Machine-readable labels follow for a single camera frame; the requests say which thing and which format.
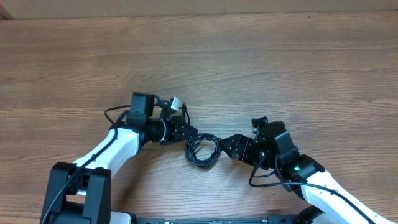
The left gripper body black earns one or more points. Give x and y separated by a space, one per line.
171 127

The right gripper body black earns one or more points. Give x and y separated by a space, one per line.
254 152

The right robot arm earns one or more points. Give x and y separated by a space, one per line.
273 148

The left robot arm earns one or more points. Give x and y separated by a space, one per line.
80 191

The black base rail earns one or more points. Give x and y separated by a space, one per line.
271 219

